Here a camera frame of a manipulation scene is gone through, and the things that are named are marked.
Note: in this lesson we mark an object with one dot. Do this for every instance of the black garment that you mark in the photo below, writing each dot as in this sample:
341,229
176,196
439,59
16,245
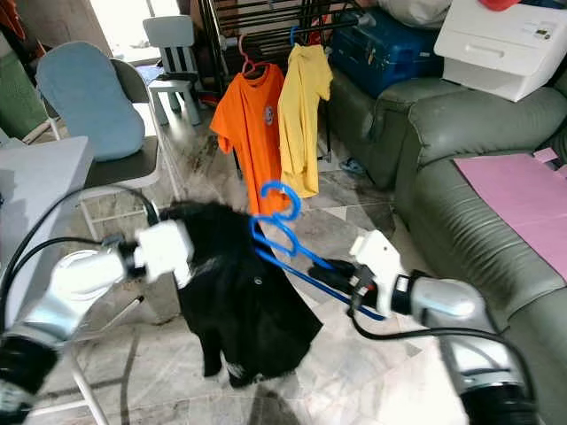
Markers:
239,310

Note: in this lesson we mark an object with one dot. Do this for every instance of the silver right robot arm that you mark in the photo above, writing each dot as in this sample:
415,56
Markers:
452,305

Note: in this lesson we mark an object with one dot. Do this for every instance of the pink plastic hanger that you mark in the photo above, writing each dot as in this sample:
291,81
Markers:
246,62

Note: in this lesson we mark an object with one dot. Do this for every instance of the blue slipper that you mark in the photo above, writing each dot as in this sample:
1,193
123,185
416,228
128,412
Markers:
353,166

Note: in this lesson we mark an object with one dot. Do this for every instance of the green leather sofa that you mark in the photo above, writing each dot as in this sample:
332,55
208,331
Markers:
434,177

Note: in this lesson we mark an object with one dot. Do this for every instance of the yellow polo shirt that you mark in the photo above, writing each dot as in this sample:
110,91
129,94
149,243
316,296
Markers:
301,124

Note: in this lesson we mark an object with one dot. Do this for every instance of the orange t-shirt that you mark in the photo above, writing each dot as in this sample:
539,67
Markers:
252,133

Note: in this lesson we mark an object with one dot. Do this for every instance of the pink mat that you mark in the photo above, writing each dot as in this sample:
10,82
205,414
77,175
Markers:
514,195

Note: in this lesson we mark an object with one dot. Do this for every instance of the white folding chair black seat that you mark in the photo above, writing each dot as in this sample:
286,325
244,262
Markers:
133,164

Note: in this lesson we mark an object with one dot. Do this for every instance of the light blue folding table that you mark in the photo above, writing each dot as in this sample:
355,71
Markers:
44,204

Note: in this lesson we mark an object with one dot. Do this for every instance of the blue suitcase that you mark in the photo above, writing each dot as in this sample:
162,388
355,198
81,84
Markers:
381,49

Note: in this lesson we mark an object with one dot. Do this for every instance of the black metal drying rack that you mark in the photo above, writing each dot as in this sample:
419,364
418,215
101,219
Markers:
257,18

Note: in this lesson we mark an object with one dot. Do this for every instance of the small pale plastic chair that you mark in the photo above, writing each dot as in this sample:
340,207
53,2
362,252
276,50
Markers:
170,44

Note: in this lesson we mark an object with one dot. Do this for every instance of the beige pillow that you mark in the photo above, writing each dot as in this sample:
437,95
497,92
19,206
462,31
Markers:
412,9

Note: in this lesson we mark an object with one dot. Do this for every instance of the white drawer box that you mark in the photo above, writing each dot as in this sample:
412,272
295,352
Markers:
496,44

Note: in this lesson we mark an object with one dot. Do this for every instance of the light blue cushion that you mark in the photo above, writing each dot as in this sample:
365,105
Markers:
89,102

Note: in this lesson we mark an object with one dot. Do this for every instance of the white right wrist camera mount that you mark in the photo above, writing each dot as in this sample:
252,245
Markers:
376,261

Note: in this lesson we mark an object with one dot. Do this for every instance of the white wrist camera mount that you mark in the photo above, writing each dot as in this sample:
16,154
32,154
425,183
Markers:
164,252
376,261

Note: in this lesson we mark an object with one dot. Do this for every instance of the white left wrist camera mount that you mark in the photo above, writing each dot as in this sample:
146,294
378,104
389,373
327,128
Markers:
164,252

